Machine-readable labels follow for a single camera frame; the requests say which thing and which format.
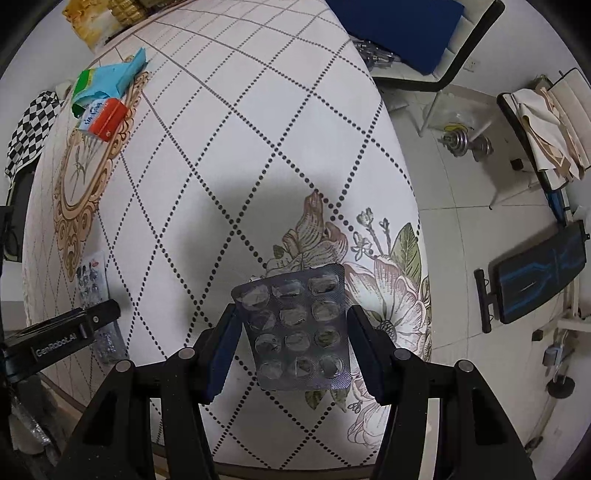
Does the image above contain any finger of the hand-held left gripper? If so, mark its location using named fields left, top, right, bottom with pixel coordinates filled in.
left=85, top=298, right=122, bottom=341

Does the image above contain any square silver blister pack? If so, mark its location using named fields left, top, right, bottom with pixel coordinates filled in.
left=230, top=263, right=352, bottom=393

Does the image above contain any black bench with blue lines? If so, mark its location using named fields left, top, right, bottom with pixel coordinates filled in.
left=474, top=220, right=588, bottom=334

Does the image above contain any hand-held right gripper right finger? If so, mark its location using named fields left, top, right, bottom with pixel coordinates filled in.
left=344, top=305, right=539, bottom=480

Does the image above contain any long silver blister pack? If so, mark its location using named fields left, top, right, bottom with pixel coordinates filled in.
left=75, top=250, right=127, bottom=366

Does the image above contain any chrome dumbbell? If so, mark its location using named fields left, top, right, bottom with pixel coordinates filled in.
left=440, top=128, right=495, bottom=163

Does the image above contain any blue seat cushion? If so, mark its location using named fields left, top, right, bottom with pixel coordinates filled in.
left=324, top=0, right=466, bottom=75

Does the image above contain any blue plastic item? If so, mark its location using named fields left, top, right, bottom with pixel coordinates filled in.
left=544, top=185, right=572, bottom=224

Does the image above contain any chair with blue cushion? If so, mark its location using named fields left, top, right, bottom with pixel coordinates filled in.
left=351, top=0, right=507, bottom=138

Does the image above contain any yellow snack bag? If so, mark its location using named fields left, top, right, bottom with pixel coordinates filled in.
left=61, top=0, right=116, bottom=52

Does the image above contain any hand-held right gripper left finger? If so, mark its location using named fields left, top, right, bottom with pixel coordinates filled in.
left=51, top=302, right=241, bottom=480

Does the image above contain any crumpled clear plastic bag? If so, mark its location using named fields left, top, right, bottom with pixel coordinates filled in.
left=8, top=392, right=54, bottom=457

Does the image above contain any beige cloth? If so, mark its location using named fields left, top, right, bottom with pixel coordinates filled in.
left=512, top=84, right=591, bottom=182

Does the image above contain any black white checkered cloth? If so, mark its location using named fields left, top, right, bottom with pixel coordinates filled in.
left=4, top=90, right=64, bottom=178

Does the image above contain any red and blue small box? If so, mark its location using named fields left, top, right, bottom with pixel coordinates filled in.
left=75, top=97, right=129, bottom=142

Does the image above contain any white padded chair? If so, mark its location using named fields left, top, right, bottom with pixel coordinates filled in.
left=496, top=68, right=591, bottom=224

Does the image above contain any green and blue packet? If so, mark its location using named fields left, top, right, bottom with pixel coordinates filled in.
left=71, top=47, right=149, bottom=119

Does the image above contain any floral diamond patterned tablecloth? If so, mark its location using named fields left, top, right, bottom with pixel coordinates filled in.
left=21, top=0, right=432, bottom=467

